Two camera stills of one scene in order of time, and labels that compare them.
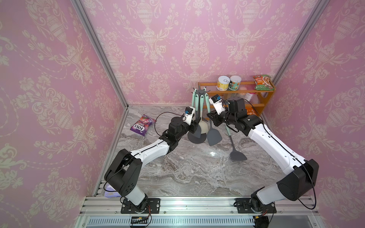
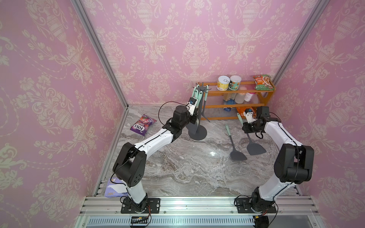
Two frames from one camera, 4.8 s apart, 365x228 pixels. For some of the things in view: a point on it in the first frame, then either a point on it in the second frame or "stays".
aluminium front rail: [110, 206] stays
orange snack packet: [250, 110] stays
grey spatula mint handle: [235, 154] stays
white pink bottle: [248, 96] stays
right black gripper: [216, 118] → [246, 128]
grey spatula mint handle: [214, 136] → [252, 149]
